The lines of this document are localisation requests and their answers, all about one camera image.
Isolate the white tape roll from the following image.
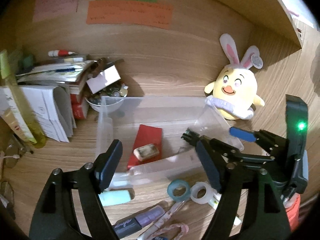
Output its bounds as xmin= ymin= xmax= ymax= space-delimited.
xmin=190 ymin=181 xmax=215 ymax=204

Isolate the mint green eraser case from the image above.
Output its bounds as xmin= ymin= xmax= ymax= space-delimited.
xmin=99 ymin=190 xmax=131 ymax=206

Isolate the pink paper note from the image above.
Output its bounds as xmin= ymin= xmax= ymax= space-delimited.
xmin=33 ymin=0 xmax=78 ymax=22

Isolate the pink patterned pen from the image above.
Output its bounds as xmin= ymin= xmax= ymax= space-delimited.
xmin=137 ymin=200 xmax=186 ymax=239

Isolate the orange paper note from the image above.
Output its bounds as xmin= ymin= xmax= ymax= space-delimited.
xmin=86 ymin=0 xmax=174 ymax=29

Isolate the red envelope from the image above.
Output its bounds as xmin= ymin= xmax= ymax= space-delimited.
xmin=127 ymin=124 xmax=163 ymax=170

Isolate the teal tape roll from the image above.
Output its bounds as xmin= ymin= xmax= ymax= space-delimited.
xmin=167 ymin=179 xmax=191 ymax=202

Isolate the beige eraser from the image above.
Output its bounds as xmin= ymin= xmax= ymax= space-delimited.
xmin=133 ymin=144 xmax=159 ymax=161

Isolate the yellow chick plush toy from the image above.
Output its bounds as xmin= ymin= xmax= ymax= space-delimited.
xmin=204 ymin=34 xmax=265 ymax=120

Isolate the small white cardboard box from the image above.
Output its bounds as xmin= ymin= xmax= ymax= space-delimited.
xmin=86 ymin=65 xmax=121 ymax=94

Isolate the yellow-green spray bottle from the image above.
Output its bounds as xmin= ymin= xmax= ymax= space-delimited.
xmin=1 ymin=50 xmax=46 ymax=148

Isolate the pale yellow lip balm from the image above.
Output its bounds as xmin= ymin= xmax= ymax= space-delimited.
xmin=208 ymin=194 xmax=242 ymax=226

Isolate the red book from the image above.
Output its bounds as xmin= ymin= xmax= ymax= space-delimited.
xmin=70 ymin=85 xmax=89 ymax=120

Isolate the white bowl of trinkets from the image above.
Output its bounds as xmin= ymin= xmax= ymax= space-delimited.
xmin=85 ymin=81 xmax=129 ymax=112

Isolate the purple silver lipstick tube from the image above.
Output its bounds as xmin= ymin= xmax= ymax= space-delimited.
xmin=113 ymin=205 xmax=165 ymax=239

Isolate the white folded paper box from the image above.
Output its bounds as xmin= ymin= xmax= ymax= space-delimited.
xmin=1 ymin=85 xmax=75 ymax=142

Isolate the red and white marker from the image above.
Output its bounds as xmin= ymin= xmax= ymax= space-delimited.
xmin=48 ymin=49 xmax=77 ymax=57

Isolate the clear plastic storage bin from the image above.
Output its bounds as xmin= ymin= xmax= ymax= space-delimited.
xmin=96 ymin=96 xmax=244 ymax=189

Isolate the pink braided hair tie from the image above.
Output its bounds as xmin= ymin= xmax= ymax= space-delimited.
xmin=147 ymin=222 xmax=190 ymax=240

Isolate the stack of papers and booklets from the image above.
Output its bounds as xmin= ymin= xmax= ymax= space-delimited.
xmin=16 ymin=55 xmax=98 ymax=83

